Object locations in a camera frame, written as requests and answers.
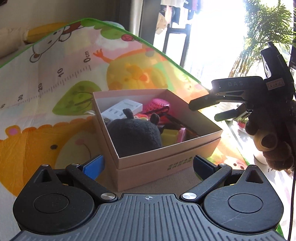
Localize yellow pudding toy pink base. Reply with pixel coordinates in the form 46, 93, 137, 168
161, 128, 186, 147

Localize clear packet of black items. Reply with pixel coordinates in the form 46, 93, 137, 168
160, 113, 200, 137

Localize pink toy colander scoop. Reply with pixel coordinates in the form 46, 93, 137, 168
142, 98, 171, 115

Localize black plush toy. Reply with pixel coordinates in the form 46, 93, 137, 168
107, 109, 162, 158

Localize pink cardboard box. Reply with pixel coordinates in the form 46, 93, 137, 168
93, 89, 222, 191

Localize colourful cartoon play mat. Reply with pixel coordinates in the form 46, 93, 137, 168
0, 17, 287, 241

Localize white multi socket adapter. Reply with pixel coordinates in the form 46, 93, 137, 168
101, 99, 142, 121

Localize green potted palm plant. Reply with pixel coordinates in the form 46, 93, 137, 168
229, 1, 295, 77

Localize yellow banana cushion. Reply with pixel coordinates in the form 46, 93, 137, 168
24, 22, 67, 44

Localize beige bolster pillow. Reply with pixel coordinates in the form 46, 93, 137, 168
0, 28, 28, 58

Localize yellow toy camera keychain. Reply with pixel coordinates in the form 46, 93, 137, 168
134, 113, 149, 121

